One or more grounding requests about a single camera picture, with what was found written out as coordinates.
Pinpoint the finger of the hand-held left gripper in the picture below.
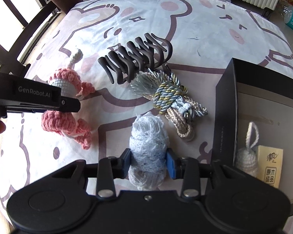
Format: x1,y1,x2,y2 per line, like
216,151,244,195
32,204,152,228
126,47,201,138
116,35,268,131
5,97,81,114

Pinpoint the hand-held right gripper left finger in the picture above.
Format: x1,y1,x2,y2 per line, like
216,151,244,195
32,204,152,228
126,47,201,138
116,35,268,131
52,149,133,199

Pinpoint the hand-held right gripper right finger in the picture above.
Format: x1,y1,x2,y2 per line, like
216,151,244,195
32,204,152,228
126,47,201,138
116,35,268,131
166,149,235,199

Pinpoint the white lace roll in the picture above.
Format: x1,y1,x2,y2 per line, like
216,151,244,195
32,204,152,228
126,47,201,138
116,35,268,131
127,111,168,191

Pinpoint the pink crochet doll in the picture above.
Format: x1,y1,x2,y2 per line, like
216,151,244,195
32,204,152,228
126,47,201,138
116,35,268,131
41,48,96,151

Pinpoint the black cardboard box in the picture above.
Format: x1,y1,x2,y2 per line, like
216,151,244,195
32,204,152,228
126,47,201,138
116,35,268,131
214,58,293,219

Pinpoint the grey crochet ball pendant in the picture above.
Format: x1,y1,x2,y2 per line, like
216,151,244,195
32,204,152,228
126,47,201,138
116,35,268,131
235,121,259,177

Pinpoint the small beige printed box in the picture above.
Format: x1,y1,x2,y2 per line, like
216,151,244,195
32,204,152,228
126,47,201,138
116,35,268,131
255,145,284,189

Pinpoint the black window railing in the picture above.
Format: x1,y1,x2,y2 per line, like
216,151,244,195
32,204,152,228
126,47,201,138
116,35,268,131
0,0,62,79

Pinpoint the dark brown hair claw clip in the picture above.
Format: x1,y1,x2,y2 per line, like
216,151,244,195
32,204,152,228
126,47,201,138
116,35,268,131
97,33,174,85

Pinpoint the bear printed blanket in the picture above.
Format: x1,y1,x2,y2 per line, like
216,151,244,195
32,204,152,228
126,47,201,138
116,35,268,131
0,0,293,215

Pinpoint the knotted tassel rope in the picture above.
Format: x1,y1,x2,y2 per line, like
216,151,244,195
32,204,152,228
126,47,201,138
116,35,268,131
129,69,209,142

